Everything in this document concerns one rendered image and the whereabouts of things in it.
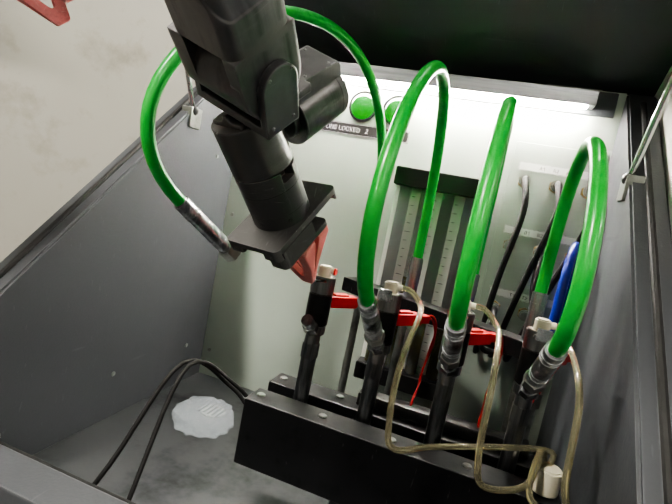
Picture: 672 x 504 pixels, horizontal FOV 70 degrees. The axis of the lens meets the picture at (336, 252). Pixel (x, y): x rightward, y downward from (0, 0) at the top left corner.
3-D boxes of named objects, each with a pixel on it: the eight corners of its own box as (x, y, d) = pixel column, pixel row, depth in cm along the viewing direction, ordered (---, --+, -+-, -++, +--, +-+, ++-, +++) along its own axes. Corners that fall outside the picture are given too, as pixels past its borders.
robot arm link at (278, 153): (192, 116, 40) (234, 127, 36) (252, 78, 43) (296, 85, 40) (224, 184, 44) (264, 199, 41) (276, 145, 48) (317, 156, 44)
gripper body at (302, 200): (340, 200, 49) (321, 137, 44) (282, 268, 44) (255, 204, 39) (290, 190, 53) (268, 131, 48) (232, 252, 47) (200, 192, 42)
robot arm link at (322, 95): (176, 27, 35) (262, 78, 32) (285, -30, 40) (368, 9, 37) (206, 149, 45) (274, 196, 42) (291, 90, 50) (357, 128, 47)
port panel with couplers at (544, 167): (471, 335, 75) (517, 137, 72) (472, 331, 79) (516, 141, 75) (559, 359, 72) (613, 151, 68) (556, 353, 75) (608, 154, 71)
